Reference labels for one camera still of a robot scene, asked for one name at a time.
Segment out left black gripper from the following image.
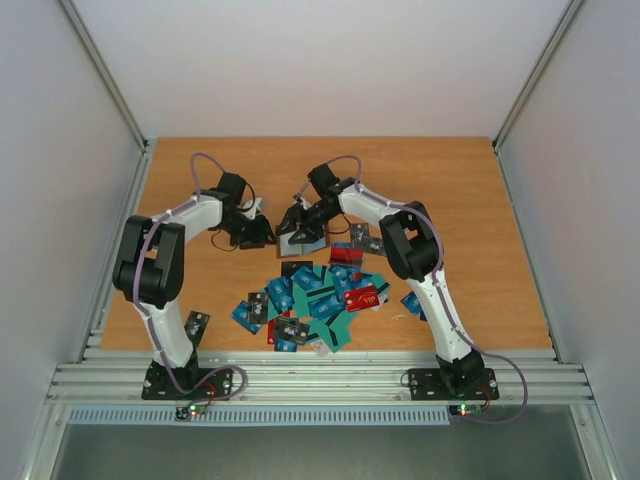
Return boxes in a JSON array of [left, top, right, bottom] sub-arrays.
[[220, 211, 273, 249]]

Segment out teal striped card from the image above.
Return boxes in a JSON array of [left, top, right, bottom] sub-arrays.
[[292, 264, 391, 320]]

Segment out brown leather card holder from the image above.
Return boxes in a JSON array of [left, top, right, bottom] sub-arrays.
[[271, 224, 329, 259]]

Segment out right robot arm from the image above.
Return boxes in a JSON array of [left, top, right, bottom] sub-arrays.
[[276, 164, 485, 397]]

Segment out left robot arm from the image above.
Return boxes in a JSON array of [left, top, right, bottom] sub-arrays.
[[112, 172, 276, 398]]

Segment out black plain card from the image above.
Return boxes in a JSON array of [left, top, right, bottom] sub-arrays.
[[281, 260, 313, 278]]

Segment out dark red card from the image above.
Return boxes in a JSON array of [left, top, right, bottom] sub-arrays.
[[329, 246, 364, 268]]

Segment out black card top upper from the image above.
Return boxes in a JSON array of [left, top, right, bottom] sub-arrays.
[[349, 223, 370, 248]]

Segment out blue card pile centre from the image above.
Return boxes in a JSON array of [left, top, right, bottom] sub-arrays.
[[267, 276, 294, 314]]

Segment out black VIP card top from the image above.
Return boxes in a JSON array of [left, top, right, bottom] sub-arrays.
[[351, 235, 386, 257]]

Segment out black vip card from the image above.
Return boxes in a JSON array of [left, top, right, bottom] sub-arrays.
[[247, 291, 269, 325], [351, 235, 386, 257], [274, 316, 310, 345], [184, 311, 210, 349]]

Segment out blue card left edge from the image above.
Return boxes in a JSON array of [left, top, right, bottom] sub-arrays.
[[230, 301, 262, 335]]

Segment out red gold VIP card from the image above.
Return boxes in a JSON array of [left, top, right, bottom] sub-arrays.
[[343, 285, 380, 313]]

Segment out black VIP card bottom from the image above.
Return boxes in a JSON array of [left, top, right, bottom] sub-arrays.
[[274, 316, 310, 345]]

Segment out teal card pile bottom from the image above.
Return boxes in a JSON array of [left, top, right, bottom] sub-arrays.
[[306, 320, 352, 353]]

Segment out black VIP card far left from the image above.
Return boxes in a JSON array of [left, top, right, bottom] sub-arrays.
[[184, 311, 210, 349]]

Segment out blue card right upper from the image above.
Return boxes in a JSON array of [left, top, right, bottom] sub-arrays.
[[401, 292, 426, 321]]

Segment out left controller board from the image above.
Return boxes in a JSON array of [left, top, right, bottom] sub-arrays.
[[175, 404, 208, 421]]

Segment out controller board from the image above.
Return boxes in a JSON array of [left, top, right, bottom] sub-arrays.
[[449, 403, 487, 417], [175, 404, 208, 421]]

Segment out right controller board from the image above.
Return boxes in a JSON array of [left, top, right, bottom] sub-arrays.
[[449, 403, 487, 417]]

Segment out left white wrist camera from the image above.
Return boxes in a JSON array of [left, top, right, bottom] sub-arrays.
[[238, 197, 264, 220]]

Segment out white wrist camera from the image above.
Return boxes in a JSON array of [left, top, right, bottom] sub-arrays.
[[293, 183, 311, 210], [238, 197, 264, 220]]

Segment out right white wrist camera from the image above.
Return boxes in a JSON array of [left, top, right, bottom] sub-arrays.
[[293, 183, 311, 210]]

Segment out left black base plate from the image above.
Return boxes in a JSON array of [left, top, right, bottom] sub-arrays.
[[141, 362, 238, 401]]

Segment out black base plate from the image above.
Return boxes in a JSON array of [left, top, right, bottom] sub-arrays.
[[141, 362, 238, 401], [403, 368, 500, 401]]

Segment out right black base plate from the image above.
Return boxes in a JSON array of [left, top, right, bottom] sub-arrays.
[[403, 368, 500, 401]]

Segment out aluminium frame rails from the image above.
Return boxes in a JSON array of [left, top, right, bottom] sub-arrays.
[[46, 349, 595, 405]]

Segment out grey slotted cable duct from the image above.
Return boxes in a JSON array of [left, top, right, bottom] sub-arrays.
[[67, 405, 450, 427]]

